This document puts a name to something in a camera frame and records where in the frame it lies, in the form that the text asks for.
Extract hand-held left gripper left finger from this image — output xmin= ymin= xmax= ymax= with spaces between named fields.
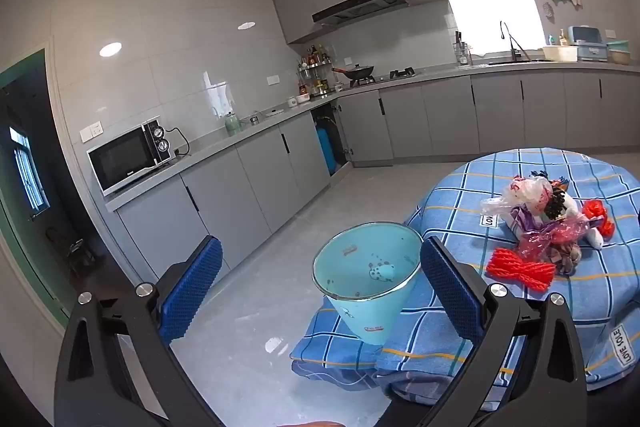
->
xmin=54 ymin=235 xmax=228 ymax=427

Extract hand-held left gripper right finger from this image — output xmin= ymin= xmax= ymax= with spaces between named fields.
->
xmin=415 ymin=235 xmax=587 ymax=427

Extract light blue trash bin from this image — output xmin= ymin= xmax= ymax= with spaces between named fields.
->
xmin=312 ymin=222 xmax=423 ymax=347

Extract clear plastic bag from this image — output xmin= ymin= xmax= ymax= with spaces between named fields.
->
xmin=481 ymin=177 xmax=553 ymax=220

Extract pink transparent plastic bag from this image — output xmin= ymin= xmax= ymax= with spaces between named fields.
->
xmin=515 ymin=213 xmax=591 ymax=260

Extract pink grey patterned cloth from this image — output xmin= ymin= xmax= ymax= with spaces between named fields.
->
xmin=502 ymin=204 xmax=583 ymax=277

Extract black mesh scrubber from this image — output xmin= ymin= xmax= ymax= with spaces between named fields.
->
xmin=542 ymin=189 xmax=568 ymax=222

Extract red plastic bag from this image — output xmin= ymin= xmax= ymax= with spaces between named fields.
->
xmin=580 ymin=198 xmax=615 ymax=237

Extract blue plaid tablecloth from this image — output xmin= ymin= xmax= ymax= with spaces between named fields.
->
xmin=290 ymin=148 xmax=640 ymax=395

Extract dark stool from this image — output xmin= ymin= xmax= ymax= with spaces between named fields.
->
xmin=45 ymin=227 xmax=101 ymax=280

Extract grey kitchen base cabinets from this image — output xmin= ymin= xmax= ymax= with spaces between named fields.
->
xmin=102 ymin=59 xmax=640 ymax=280

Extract white microwave oven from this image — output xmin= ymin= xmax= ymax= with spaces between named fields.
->
xmin=86 ymin=119 xmax=173 ymax=198

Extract blue water filter tank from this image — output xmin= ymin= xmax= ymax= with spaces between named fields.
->
xmin=316 ymin=122 xmax=337 ymax=175

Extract barred side room window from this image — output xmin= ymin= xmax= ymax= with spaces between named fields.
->
xmin=9 ymin=127 xmax=51 ymax=212

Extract gas stove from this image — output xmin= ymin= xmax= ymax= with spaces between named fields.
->
xmin=350 ymin=67 xmax=417 ymax=86

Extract black wok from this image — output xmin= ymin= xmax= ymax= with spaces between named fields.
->
xmin=331 ymin=63 xmax=376 ymax=82

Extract knife holder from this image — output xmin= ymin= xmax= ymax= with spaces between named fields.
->
xmin=454 ymin=31 xmax=472 ymax=66

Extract spice rack with bottles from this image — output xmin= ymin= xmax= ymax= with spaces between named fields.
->
xmin=296 ymin=44 xmax=337 ymax=98

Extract black kitchen faucet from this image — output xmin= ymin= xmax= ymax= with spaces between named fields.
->
xmin=499 ymin=21 xmax=533 ymax=62

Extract white plastic basin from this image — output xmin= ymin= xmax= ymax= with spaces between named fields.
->
xmin=542 ymin=46 xmax=580 ymax=62

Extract blue countertop storage box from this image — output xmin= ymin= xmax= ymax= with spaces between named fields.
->
xmin=567 ymin=25 xmax=610 ymax=62

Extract bright kitchen window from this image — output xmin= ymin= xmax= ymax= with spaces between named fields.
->
xmin=432 ymin=0 xmax=546 ymax=56

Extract green stacked basins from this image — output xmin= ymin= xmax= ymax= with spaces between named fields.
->
xmin=606 ymin=39 xmax=632 ymax=66

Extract black range hood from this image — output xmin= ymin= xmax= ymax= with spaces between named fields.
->
xmin=311 ymin=0 xmax=407 ymax=28

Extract black microwave power cable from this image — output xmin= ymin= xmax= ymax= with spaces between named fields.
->
xmin=162 ymin=127 xmax=192 ymax=158

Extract white wall switch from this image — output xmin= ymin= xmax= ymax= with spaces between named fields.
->
xmin=80 ymin=122 xmax=105 ymax=144

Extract green door frame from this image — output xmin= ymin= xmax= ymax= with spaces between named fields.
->
xmin=0 ymin=49 xmax=71 ymax=328

